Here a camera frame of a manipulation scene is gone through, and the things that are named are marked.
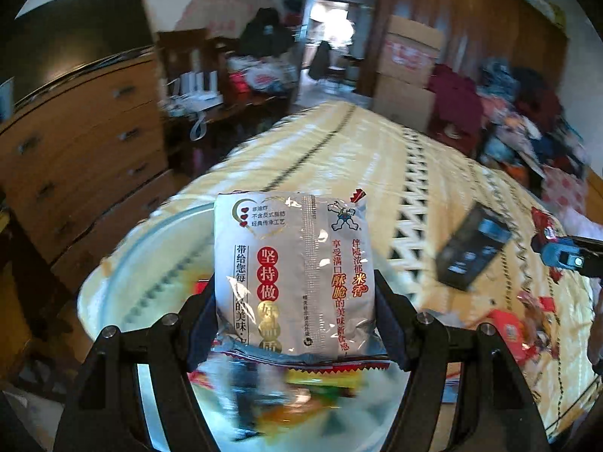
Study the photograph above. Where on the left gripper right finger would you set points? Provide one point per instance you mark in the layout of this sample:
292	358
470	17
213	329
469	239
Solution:
495	410

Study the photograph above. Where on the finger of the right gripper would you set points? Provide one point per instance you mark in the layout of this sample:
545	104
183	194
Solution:
577	254

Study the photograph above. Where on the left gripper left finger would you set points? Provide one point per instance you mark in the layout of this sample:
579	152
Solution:
104	410

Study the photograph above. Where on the red snack packet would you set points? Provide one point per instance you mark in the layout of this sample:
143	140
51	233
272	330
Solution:
514	334

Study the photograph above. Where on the silver rice cracker packet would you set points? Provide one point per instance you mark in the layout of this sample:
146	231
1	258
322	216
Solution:
294	279

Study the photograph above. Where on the tall black product box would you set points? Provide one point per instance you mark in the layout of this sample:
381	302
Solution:
480	237

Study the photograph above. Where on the yellow patterned bed blanket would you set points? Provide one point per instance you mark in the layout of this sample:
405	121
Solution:
418	192

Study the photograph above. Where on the pile of clothes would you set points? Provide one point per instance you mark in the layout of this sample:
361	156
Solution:
510	119

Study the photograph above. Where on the glass bowl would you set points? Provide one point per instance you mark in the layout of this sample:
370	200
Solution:
155	270

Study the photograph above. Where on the yellow snack packet in bowl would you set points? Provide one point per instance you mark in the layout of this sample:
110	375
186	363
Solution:
308	394

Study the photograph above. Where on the cardboard boxes stack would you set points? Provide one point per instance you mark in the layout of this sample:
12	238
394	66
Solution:
406	61

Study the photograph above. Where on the wooden drawer chest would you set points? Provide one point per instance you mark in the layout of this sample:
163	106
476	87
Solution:
83	164

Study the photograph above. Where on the white wifi router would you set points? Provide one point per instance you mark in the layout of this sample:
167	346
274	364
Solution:
190	93

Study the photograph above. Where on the black television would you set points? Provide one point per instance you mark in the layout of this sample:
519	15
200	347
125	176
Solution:
61	36

